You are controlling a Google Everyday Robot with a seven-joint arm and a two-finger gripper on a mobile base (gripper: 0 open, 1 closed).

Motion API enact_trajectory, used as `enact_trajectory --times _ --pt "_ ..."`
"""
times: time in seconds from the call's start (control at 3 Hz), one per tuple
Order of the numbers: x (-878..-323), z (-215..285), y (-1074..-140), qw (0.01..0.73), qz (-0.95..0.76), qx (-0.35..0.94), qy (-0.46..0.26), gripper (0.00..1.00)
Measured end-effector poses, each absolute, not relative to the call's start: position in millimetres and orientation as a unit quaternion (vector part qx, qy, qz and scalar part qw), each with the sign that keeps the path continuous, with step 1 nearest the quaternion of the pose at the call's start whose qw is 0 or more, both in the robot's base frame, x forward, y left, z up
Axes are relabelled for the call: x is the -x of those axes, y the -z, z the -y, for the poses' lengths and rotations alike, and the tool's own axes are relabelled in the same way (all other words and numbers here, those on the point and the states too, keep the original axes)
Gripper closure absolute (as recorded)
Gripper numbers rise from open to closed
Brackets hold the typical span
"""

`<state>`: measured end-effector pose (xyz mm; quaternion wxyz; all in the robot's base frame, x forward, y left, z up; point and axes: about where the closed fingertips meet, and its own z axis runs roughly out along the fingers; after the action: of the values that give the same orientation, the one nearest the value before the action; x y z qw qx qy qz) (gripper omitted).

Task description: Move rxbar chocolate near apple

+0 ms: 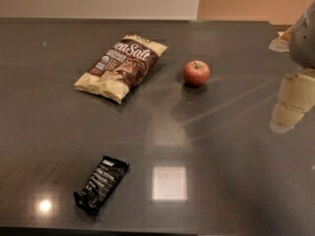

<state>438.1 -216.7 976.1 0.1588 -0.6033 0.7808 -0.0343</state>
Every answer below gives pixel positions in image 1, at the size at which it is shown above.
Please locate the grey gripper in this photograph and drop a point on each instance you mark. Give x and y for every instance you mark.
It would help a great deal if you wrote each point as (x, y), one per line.
(304, 41)

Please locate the red apple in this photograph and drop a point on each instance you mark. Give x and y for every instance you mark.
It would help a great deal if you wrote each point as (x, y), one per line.
(196, 73)

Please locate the black rxbar chocolate bar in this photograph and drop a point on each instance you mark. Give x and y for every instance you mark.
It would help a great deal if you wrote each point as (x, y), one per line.
(105, 178)

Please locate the sea salt chips bag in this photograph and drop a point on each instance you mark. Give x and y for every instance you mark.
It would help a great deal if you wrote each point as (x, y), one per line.
(121, 68)

